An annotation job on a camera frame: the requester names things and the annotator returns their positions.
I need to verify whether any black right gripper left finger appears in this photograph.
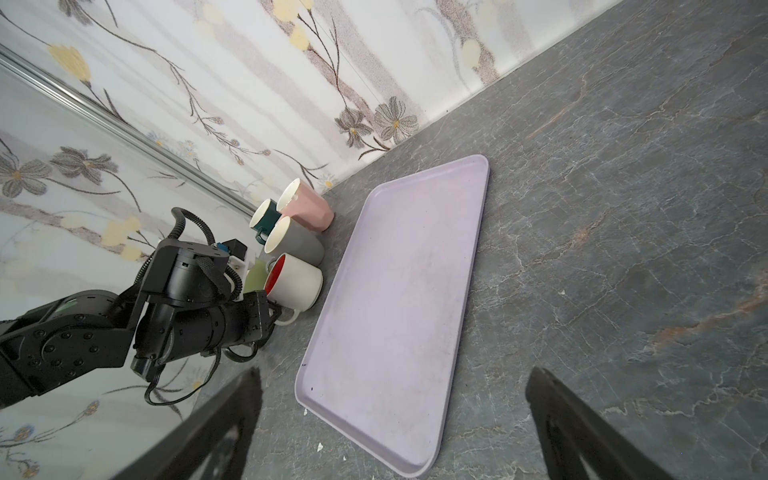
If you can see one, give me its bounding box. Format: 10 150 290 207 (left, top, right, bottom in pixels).
115 368 263 479

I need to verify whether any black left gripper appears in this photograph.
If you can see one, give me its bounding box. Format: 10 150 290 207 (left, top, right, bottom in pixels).
131 239 276 381

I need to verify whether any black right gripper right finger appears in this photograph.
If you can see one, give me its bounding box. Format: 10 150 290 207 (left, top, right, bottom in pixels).
525 367 671 479

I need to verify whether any light green mug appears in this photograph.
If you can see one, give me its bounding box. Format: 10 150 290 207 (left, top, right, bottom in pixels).
243 259 269 294

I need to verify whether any cream white mug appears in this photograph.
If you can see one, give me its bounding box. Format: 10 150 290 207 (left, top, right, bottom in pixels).
265 254 324 326

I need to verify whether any grey mug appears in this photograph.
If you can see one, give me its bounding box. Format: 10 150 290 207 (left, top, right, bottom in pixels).
264 216 325 266

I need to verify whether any dark teal mug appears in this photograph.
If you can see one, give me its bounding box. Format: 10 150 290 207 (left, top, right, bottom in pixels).
249 199 281 245

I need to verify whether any pink mug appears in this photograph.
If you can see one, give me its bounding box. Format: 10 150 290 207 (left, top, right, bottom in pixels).
277 178 334 233

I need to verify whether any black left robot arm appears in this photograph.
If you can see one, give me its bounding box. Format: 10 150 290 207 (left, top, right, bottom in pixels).
1 238 281 408

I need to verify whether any lavender plastic tray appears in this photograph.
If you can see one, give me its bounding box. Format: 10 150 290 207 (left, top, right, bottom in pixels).
295 154 490 478

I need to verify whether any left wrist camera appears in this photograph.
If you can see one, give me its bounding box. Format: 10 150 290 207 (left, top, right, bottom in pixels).
216 239 248 283

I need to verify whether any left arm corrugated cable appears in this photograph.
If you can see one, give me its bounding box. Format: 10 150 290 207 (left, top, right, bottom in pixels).
133 206 244 301

